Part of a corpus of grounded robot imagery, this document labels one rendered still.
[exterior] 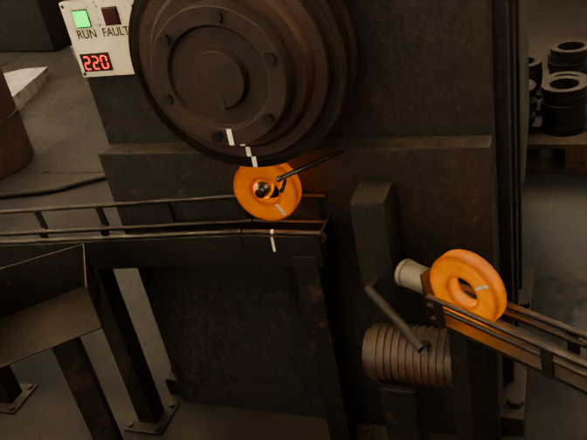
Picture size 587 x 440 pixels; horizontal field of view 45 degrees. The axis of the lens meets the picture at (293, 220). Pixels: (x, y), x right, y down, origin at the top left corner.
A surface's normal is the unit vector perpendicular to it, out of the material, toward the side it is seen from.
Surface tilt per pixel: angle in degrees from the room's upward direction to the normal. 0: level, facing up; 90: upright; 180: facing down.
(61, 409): 0
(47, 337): 5
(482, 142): 0
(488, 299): 90
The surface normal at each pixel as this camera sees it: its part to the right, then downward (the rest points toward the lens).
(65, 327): -0.25, -0.82
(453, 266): -0.73, 0.44
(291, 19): 0.52, -0.11
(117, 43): -0.31, 0.53
